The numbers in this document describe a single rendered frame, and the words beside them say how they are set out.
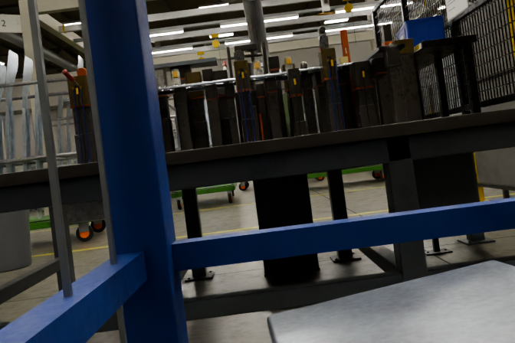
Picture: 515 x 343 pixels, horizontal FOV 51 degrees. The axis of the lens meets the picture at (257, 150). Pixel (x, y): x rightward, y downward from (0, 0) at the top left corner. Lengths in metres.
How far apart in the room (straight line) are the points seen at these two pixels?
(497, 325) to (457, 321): 0.03
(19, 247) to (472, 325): 4.64
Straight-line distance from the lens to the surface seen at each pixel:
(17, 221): 4.90
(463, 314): 0.44
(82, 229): 6.16
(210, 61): 2.71
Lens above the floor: 0.65
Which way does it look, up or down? 1 degrees up
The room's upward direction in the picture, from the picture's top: 7 degrees counter-clockwise
